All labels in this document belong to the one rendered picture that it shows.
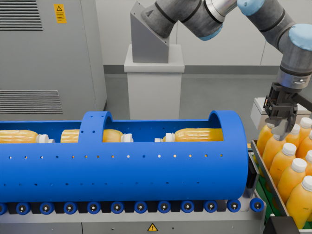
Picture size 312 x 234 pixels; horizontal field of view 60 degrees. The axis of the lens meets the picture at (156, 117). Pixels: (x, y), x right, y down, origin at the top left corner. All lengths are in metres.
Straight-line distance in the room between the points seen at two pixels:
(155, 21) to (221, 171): 0.90
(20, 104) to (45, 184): 2.09
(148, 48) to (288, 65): 0.78
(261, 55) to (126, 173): 3.36
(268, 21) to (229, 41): 2.84
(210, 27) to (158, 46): 0.28
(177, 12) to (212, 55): 2.36
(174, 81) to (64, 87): 1.36
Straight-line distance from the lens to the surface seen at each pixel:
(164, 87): 1.52
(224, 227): 1.00
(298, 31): 0.86
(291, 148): 0.99
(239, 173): 0.79
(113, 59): 3.77
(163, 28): 1.45
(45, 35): 2.45
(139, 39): 1.43
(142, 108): 1.59
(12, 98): 2.87
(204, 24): 1.48
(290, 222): 0.92
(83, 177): 0.78
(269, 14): 0.90
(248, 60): 3.92
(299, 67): 0.87
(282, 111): 0.95
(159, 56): 1.46
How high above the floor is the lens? 1.70
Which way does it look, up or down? 35 degrees down
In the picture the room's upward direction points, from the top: straight up
